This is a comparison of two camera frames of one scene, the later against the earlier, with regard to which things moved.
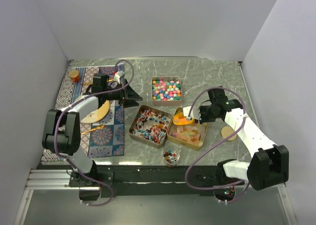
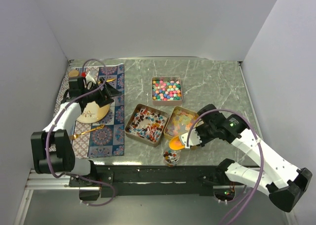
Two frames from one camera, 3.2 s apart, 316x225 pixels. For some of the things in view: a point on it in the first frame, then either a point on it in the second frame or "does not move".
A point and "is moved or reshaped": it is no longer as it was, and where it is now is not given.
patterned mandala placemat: [104, 137] does not move
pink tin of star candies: [167, 91] does not move
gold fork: [100, 127] does not move
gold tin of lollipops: [151, 126] is moved or reshaped
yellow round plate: [97, 115] does not move
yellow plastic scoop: [179, 119] to [175, 143]
